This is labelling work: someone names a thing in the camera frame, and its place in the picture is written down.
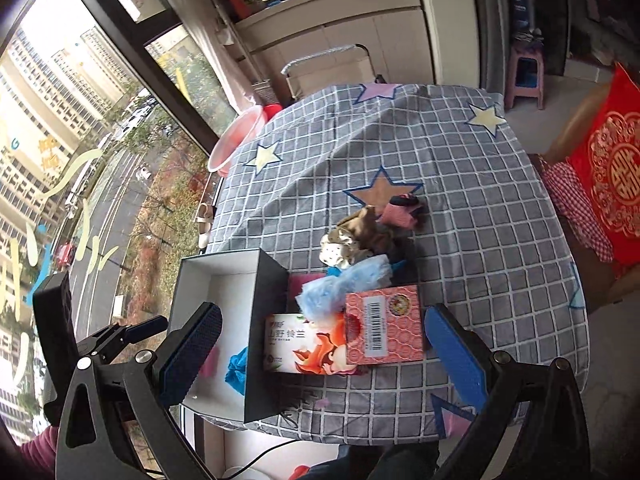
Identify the white cabinet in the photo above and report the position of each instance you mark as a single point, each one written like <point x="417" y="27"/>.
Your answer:
<point x="380" y="25"/>

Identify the pink cloth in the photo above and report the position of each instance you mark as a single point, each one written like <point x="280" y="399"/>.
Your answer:
<point x="302" y="287"/>

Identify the blue carton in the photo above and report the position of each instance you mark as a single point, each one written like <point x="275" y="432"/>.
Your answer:
<point x="522" y="7"/>

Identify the fox print tissue pack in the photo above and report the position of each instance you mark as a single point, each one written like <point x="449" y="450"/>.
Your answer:
<point x="295" y="345"/>

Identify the grey checked star tablecloth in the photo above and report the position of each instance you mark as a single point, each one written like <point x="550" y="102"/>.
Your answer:
<point x="450" y="185"/>

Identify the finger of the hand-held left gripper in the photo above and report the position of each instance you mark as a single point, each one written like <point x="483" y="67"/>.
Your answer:
<point x="142" y="330"/>

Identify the pink sock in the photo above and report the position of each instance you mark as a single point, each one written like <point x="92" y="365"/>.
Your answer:
<point x="400" y="215"/>

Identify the red embroidered cushion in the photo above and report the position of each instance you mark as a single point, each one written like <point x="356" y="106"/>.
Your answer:
<point x="607" y="170"/>

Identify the red bottle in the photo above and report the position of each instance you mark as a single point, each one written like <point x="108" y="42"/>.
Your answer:
<point x="240" y="4"/>

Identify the white folding chair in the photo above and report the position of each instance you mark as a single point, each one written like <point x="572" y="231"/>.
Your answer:
<point x="325" y="72"/>

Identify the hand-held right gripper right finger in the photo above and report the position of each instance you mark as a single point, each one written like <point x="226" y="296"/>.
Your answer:
<point x="457" y="360"/>

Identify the black box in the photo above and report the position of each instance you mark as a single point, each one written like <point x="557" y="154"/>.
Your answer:
<point x="265" y="360"/>

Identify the brown sock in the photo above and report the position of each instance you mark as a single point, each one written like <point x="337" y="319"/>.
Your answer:
<point x="357" y="222"/>

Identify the red checked cloth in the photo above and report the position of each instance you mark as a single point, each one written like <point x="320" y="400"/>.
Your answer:
<point x="575" y="205"/>

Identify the red patterned box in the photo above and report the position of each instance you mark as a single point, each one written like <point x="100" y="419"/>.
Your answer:
<point x="395" y="325"/>

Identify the dark blue fluffy sock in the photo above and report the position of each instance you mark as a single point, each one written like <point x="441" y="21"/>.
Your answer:
<point x="236" y="370"/>

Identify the pink plastic basin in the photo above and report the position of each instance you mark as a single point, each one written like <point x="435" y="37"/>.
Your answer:
<point x="235" y="140"/>

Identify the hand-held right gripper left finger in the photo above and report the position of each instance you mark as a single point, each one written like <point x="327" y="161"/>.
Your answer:
<point x="192" y="355"/>

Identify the white spotted sock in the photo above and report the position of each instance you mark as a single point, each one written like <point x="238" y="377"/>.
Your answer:
<point x="337" y="250"/>

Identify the light blue fluffy sock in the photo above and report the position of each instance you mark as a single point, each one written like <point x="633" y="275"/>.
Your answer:
<point x="345" y="280"/>

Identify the beige sandals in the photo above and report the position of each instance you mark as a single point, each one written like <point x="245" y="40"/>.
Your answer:
<point x="204" y="225"/>

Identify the pink plastic stool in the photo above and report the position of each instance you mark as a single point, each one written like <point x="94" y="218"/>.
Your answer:
<point x="525" y="72"/>

